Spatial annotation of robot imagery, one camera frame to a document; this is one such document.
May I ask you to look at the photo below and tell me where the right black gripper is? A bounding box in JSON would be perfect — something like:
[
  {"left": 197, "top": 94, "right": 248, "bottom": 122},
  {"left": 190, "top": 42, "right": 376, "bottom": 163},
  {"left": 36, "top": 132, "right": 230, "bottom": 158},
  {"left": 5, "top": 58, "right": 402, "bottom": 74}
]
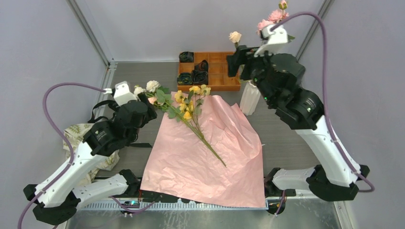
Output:
[{"left": 224, "top": 43, "right": 277, "bottom": 105}]

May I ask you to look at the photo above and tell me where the white ribbed ceramic vase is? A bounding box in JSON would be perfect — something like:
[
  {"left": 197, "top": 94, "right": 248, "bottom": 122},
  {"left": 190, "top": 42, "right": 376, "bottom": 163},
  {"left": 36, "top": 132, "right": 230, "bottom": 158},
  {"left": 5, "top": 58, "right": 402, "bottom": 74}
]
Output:
[{"left": 239, "top": 80, "right": 261, "bottom": 116}]

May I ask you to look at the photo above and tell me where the black ribbon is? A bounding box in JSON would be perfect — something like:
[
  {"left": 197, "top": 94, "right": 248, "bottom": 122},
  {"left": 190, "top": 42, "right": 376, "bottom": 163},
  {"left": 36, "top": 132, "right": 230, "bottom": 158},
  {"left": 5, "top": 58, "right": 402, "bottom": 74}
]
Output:
[{"left": 87, "top": 100, "right": 153, "bottom": 148}]

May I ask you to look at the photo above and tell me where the cream rosebud stem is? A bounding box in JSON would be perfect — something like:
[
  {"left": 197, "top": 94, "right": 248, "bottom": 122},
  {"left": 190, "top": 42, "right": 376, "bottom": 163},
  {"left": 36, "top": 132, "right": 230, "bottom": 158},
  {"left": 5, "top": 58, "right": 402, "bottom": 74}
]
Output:
[{"left": 229, "top": 31, "right": 245, "bottom": 75}]

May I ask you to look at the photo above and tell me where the yellow flower stem bunch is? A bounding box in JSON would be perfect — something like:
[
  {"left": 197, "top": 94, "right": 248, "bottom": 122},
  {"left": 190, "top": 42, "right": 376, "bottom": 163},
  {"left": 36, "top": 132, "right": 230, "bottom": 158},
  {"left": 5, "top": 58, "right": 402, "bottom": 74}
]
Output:
[{"left": 174, "top": 84, "right": 226, "bottom": 167}]

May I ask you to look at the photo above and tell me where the pink rose stem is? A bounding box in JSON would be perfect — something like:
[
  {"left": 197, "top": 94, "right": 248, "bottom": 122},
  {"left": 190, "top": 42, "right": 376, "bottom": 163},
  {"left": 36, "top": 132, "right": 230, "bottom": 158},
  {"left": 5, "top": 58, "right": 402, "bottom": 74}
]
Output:
[{"left": 256, "top": 0, "right": 289, "bottom": 40}]

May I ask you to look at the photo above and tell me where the pink wrapping paper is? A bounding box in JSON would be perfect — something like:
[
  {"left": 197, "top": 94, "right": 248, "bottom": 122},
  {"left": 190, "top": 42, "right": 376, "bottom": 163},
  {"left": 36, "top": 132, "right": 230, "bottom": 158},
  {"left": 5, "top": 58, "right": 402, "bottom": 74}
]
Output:
[{"left": 140, "top": 95, "right": 266, "bottom": 208}]

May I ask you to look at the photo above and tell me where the pink and white flower bunch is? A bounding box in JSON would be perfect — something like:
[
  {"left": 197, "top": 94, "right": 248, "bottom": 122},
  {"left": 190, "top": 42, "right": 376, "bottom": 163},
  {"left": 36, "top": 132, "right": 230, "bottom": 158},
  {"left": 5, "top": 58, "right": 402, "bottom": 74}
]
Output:
[{"left": 133, "top": 80, "right": 192, "bottom": 123}]

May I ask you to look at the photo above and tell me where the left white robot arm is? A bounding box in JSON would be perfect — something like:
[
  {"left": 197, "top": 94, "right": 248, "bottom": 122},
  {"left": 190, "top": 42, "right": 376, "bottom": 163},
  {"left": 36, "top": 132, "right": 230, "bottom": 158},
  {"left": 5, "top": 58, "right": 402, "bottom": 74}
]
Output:
[{"left": 23, "top": 93, "right": 157, "bottom": 226}]

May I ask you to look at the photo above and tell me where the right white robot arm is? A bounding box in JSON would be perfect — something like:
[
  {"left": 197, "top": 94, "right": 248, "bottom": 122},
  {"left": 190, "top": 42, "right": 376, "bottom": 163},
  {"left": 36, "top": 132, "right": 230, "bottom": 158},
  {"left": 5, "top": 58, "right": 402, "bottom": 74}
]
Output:
[{"left": 226, "top": 45, "right": 370, "bottom": 202}]

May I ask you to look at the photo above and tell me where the cream patterned cloth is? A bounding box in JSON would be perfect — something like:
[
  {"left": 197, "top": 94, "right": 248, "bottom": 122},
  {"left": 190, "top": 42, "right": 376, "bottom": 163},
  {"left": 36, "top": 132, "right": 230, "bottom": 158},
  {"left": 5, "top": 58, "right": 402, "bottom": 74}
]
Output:
[{"left": 64, "top": 124, "right": 120, "bottom": 186}]

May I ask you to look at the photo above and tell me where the orange wooden compartment tray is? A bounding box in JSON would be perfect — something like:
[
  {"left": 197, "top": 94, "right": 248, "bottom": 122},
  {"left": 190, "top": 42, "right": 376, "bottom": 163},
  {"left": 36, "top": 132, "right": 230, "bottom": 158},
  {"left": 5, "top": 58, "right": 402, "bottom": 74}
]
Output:
[{"left": 177, "top": 52, "right": 241, "bottom": 92}]

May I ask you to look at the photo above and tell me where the dark rolled cloth bottom-left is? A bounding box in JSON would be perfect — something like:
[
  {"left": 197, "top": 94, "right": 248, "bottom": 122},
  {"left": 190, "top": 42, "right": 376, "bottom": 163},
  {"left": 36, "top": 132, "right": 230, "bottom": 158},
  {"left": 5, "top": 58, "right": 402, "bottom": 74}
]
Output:
[{"left": 177, "top": 73, "right": 193, "bottom": 85}]

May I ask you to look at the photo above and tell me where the dark rolled cloth middle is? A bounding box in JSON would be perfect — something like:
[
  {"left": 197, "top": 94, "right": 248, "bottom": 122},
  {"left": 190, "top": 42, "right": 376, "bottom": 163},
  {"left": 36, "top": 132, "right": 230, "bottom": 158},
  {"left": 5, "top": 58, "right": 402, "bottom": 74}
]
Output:
[{"left": 194, "top": 60, "right": 209, "bottom": 72}]

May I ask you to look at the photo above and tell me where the dark rolled cloth bottom-centre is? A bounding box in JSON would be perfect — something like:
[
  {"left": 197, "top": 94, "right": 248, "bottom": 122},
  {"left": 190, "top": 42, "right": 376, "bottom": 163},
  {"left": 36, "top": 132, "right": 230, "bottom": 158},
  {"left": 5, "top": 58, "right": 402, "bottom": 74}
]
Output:
[{"left": 191, "top": 70, "right": 209, "bottom": 85}]

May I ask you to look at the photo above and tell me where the dark rolled cloth top-left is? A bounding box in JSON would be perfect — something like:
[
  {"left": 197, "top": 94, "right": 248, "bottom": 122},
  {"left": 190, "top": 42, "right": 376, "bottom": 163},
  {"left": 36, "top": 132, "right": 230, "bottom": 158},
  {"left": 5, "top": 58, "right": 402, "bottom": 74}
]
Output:
[{"left": 179, "top": 52, "right": 194, "bottom": 63}]

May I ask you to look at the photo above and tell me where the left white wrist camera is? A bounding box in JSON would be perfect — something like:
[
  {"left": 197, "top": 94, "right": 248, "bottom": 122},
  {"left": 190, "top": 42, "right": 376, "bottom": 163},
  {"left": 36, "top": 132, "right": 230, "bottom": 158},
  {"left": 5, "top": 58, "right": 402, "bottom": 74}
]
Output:
[{"left": 103, "top": 81, "right": 139, "bottom": 106}]

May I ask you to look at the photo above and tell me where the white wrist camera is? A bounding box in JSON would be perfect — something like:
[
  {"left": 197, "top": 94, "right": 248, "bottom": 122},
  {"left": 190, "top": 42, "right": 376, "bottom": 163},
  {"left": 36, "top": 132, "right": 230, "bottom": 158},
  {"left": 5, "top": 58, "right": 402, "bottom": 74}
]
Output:
[
  {"left": 254, "top": 24, "right": 288, "bottom": 57},
  {"left": 103, "top": 81, "right": 139, "bottom": 106}
]

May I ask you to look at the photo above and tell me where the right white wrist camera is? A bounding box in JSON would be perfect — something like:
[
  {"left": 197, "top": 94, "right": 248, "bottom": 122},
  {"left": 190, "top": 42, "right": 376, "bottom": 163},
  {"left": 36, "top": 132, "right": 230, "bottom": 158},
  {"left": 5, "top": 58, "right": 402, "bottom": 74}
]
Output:
[{"left": 254, "top": 24, "right": 288, "bottom": 57}]

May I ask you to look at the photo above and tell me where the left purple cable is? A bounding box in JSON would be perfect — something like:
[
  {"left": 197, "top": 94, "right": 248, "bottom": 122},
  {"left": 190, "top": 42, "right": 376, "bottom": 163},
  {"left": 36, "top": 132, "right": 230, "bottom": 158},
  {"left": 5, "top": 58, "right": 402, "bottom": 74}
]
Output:
[{"left": 17, "top": 83, "right": 159, "bottom": 229}]

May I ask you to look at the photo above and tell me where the purple cable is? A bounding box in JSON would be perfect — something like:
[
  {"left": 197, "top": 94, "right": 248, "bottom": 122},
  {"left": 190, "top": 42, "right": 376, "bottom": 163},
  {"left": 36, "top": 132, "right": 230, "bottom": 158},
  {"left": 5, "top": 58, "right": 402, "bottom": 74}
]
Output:
[
  {"left": 17, "top": 83, "right": 159, "bottom": 229},
  {"left": 269, "top": 11, "right": 375, "bottom": 217}
]

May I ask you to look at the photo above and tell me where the grey slotted cable duct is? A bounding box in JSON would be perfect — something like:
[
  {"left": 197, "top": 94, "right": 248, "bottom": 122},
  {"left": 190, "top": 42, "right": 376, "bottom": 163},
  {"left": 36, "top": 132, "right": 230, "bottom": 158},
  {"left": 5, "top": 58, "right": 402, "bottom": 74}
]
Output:
[{"left": 81, "top": 199, "right": 269, "bottom": 211}]

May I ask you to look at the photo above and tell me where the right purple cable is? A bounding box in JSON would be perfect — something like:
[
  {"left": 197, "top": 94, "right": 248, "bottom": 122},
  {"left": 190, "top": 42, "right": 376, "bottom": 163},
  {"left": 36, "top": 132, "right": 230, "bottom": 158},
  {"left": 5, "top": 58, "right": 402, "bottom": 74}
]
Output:
[{"left": 269, "top": 11, "right": 375, "bottom": 217}]

